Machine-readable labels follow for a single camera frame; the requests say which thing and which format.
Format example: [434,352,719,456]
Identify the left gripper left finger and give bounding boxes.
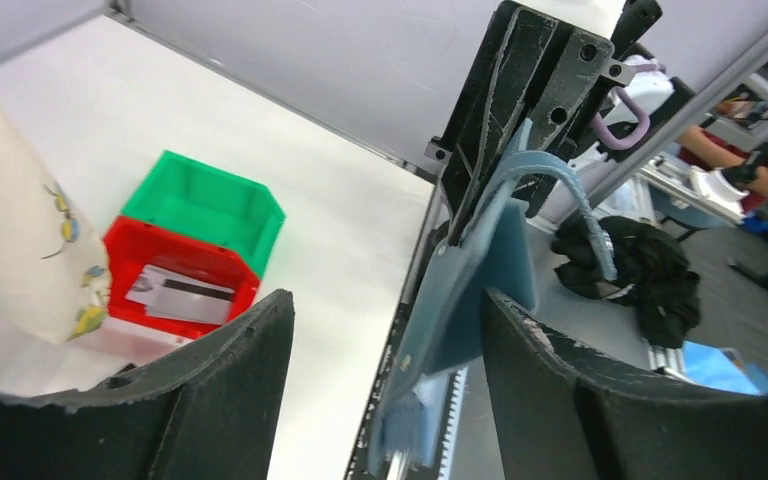
[0,289,295,479]

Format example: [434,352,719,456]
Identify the white cable duct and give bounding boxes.
[383,364,471,480]

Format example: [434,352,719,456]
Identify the hanging patterned cloth bag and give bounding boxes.
[0,110,112,344]

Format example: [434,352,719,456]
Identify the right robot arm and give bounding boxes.
[428,1,677,245]

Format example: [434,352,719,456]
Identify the white bin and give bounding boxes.
[72,318,192,366]

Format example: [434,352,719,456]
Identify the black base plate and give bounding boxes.
[343,185,445,480]

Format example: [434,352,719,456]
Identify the white cards in red bin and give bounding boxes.
[125,265,234,325]

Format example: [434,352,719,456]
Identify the green bin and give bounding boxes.
[121,150,286,278]

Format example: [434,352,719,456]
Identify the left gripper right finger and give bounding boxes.
[481,289,768,479]

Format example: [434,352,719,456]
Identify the black cloth pile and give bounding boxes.
[551,216,701,349]

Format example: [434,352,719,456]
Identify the blue card holder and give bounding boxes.
[366,120,617,477]

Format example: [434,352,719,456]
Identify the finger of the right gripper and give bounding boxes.
[526,39,614,162]
[441,5,560,242]

